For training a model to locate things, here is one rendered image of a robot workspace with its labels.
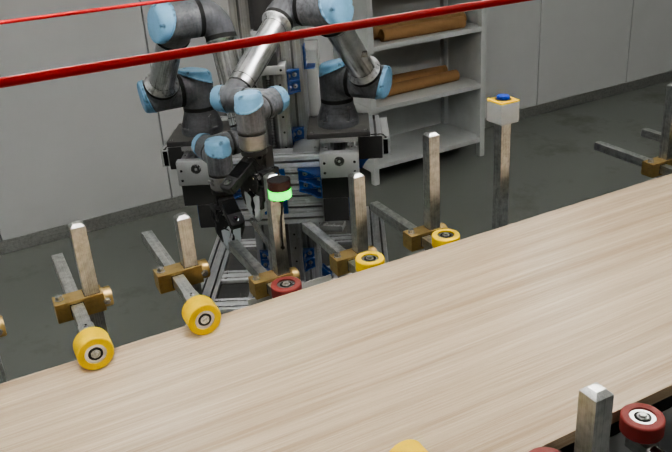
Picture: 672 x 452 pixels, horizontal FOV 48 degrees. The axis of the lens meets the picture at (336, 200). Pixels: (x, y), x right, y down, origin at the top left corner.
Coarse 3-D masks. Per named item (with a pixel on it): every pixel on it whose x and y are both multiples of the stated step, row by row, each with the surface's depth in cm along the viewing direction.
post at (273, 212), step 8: (264, 176) 198; (264, 184) 199; (272, 208) 199; (280, 208) 200; (272, 216) 200; (272, 224) 201; (272, 232) 202; (280, 232) 203; (272, 240) 204; (280, 240) 203; (272, 248) 206; (280, 248) 204; (272, 256) 207; (280, 256) 205; (280, 264) 206; (288, 264) 207; (280, 272) 207
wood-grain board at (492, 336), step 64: (640, 192) 235; (448, 256) 204; (512, 256) 202; (576, 256) 200; (640, 256) 198; (256, 320) 181; (320, 320) 179; (384, 320) 177; (448, 320) 176; (512, 320) 174; (576, 320) 172; (640, 320) 171; (0, 384) 164; (64, 384) 162; (128, 384) 161; (192, 384) 160; (256, 384) 158; (320, 384) 157; (384, 384) 155; (448, 384) 154; (512, 384) 153; (576, 384) 152; (640, 384) 150; (0, 448) 145; (64, 448) 144; (128, 448) 143; (192, 448) 142; (256, 448) 140; (320, 448) 139; (384, 448) 138; (448, 448) 137; (512, 448) 136
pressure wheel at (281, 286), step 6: (288, 276) 198; (276, 282) 196; (282, 282) 197; (288, 282) 195; (294, 282) 196; (300, 282) 195; (276, 288) 193; (282, 288) 193; (288, 288) 193; (294, 288) 193; (300, 288) 194; (276, 294) 193; (282, 294) 192
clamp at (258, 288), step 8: (264, 272) 209; (272, 272) 209; (288, 272) 208; (296, 272) 209; (264, 280) 205; (272, 280) 206; (256, 288) 204; (264, 288) 205; (256, 296) 205; (264, 296) 206
